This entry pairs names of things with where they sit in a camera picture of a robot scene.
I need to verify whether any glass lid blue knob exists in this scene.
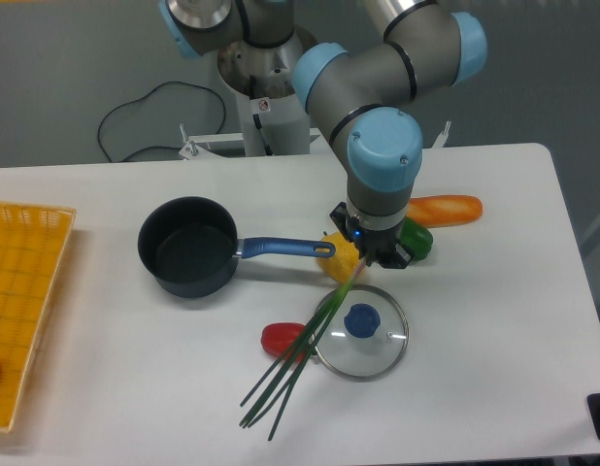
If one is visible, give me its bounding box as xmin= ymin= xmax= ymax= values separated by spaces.
xmin=315 ymin=284 xmax=410 ymax=382

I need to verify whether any red bell pepper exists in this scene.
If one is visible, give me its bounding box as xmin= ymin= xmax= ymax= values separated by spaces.
xmin=260 ymin=322 xmax=305 ymax=357

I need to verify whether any black cable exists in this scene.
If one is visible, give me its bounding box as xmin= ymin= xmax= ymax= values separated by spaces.
xmin=96 ymin=81 xmax=227 ymax=164

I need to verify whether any green bell pepper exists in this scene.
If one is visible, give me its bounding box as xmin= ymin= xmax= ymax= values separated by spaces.
xmin=399 ymin=216 xmax=433 ymax=262

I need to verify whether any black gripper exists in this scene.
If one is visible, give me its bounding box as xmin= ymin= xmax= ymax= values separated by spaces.
xmin=330 ymin=201 xmax=411 ymax=269

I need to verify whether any dark pot blue handle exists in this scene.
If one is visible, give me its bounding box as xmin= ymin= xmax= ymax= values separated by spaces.
xmin=137 ymin=196 xmax=336 ymax=298

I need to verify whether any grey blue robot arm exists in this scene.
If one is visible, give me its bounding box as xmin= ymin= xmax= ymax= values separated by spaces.
xmin=158 ymin=1 xmax=487 ymax=269

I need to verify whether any yellow woven basket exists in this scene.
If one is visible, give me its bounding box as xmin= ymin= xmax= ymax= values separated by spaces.
xmin=0 ymin=202 xmax=77 ymax=433

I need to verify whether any green onion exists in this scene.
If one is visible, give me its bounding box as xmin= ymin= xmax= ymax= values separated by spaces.
xmin=239 ymin=258 xmax=366 ymax=441

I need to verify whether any orange bread loaf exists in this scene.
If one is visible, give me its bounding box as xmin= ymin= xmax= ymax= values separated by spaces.
xmin=407 ymin=194 xmax=483 ymax=228

